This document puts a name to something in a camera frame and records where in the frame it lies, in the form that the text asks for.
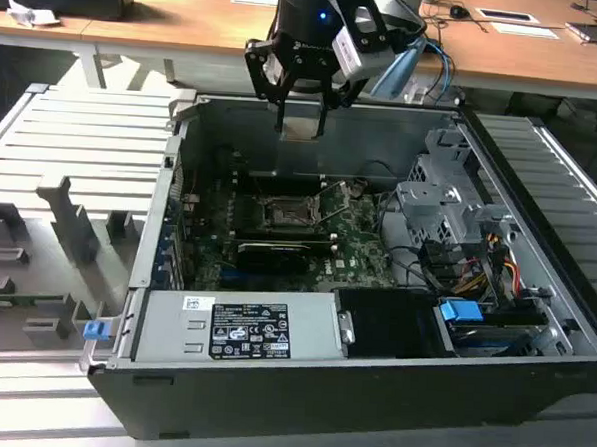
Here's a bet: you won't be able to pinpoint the silver metal drive cage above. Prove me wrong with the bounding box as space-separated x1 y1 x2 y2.
390 124 528 259

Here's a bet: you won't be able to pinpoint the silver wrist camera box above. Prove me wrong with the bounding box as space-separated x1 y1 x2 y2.
330 2 394 84

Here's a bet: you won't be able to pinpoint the green motherboard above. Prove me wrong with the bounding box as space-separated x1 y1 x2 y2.
174 169 412 301

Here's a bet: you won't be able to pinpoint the yellow red power wires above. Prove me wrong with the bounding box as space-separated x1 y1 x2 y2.
452 230 527 302

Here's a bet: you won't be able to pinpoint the green RAM stick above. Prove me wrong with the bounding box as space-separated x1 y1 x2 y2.
0 291 65 308

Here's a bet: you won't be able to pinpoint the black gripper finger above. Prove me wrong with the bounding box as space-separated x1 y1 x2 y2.
240 36 293 134
314 75 363 140

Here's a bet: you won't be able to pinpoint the blue case latch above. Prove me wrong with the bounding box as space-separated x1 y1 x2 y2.
82 320 110 345

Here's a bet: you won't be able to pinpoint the CPU socket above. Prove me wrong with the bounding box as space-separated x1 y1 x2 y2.
250 189 334 235

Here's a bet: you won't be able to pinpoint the black PC case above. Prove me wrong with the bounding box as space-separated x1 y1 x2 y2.
74 85 597 447

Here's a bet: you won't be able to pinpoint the crumpled white paper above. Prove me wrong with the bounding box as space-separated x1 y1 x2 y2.
5 0 62 30

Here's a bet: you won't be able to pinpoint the hard disk in blue carrier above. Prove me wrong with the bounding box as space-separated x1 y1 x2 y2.
434 298 551 363

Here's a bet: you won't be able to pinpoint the RAM slot with white clips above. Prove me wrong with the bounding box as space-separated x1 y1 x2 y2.
232 177 327 190
233 168 327 181

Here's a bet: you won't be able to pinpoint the CPU with silver top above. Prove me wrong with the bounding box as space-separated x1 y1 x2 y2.
281 115 320 143

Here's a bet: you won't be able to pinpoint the grey parts rack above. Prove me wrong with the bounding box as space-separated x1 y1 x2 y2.
0 170 143 364

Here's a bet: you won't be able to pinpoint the wooden desk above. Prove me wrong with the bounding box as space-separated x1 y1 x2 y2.
0 0 597 116

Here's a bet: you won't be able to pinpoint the grey power supply unit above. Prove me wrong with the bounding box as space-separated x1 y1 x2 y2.
129 280 352 373

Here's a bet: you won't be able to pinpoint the blue cable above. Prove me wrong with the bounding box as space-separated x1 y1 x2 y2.
417 35 458 104

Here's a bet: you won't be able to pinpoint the RAM slot with black clips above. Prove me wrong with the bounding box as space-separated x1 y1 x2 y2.
232 181 326 194
233 173 327 185

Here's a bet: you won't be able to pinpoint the black graphics card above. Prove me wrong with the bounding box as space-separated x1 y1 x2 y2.
234 238 312 279

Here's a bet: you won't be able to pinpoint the black cable bundle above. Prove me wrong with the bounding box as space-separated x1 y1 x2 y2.
372 187 464 296

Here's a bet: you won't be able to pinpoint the black plastic shroud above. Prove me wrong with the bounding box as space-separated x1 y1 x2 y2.
331 287 459 364

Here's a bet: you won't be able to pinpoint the grey desk cable port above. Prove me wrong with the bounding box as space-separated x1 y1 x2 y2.
476 7 541 25

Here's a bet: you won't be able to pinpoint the grey case hinge bracket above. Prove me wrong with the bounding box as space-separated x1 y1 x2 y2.
165 86 200 129

